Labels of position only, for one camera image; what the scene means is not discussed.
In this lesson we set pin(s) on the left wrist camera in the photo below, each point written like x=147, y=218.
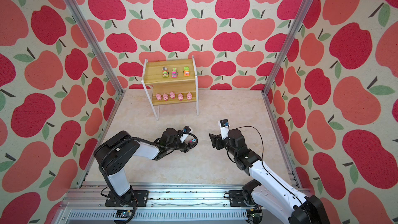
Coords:
x=185, y=133

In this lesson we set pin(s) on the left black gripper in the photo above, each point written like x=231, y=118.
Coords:
x=185, y=148

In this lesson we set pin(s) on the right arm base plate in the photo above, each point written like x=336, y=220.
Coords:
x=240, y=198

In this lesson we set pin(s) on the two-tier wooden shelf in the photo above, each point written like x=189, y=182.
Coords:
x=154, y=83

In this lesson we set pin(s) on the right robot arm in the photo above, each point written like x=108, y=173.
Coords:
x=267, y=189

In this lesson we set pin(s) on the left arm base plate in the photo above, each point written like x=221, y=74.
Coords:
x=137, y=198

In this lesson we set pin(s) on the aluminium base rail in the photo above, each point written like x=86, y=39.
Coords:
x=167, y=204

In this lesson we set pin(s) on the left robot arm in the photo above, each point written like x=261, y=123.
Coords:
x=113, y=155

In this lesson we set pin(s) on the aluminium frame post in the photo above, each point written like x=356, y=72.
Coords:
x=296, y=24
x=94, y=45

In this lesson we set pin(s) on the brown toy block car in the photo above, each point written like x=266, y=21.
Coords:
x=165, y=72

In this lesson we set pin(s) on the green orange toy truck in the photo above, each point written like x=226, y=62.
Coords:
x=186, y=71

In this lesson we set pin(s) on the right aluminium frame post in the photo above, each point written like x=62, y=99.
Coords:
x=296, y=24

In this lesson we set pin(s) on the small pink toy car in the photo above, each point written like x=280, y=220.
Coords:
x=174, y=72

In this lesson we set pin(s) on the left aluminium frame post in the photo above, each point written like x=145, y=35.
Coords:
x=94, y=45

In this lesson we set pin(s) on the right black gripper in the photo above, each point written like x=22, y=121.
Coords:
x=216, y=139

